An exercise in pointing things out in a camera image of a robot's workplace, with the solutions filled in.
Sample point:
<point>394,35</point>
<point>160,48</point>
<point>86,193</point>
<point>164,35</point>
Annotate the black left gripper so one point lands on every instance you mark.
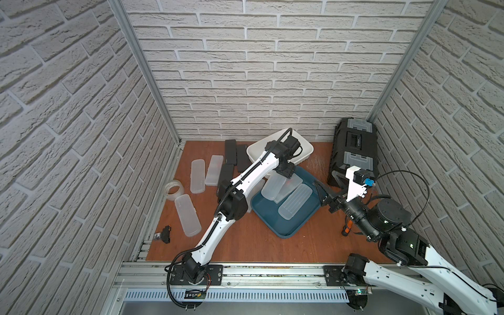
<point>286,170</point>

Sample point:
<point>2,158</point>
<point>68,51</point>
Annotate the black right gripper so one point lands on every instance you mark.
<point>339,201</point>

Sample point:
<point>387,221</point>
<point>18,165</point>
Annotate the clear pencil case rounded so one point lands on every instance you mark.
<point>273,186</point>
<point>187,214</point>
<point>295,202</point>

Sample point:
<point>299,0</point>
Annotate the clear pencil case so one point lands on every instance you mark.
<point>289,186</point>
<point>213,171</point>
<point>254,191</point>
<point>198,176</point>

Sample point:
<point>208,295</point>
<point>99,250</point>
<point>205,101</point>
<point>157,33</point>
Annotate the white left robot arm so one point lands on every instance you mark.
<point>232,207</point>

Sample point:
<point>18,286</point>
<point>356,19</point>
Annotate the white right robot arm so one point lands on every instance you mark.
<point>442,289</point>

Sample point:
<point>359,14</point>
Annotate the black pencil case far right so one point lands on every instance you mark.
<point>243,161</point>

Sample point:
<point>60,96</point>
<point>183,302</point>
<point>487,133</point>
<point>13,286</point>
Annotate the black pencil case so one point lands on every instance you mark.
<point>230,152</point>
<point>243,161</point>
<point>225,177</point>

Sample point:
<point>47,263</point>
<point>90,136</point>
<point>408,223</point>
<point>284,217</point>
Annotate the black pencil case far left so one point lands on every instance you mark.
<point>230,152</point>

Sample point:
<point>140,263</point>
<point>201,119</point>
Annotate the black pencil case near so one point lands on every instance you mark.
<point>225,177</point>

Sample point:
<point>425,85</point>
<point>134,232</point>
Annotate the teal plastic tray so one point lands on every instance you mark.
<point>267,210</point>

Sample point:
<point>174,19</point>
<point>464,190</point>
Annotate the black plastic toolbox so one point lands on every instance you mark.
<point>354,144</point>

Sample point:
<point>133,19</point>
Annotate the clear tape roll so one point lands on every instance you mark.
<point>173,190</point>

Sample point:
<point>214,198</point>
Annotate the small black clamp part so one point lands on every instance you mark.
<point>164,235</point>

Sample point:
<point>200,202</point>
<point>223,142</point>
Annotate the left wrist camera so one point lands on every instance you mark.
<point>289,145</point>

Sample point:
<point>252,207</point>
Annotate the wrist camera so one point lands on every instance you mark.
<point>289,145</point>
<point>359,181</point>

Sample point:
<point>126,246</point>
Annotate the orange handled screwdriver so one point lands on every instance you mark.
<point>347,227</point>

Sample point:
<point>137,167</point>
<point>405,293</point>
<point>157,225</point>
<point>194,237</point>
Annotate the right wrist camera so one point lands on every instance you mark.
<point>359,181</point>

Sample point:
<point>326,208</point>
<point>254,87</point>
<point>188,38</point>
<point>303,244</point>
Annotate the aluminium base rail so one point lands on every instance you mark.
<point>278,276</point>

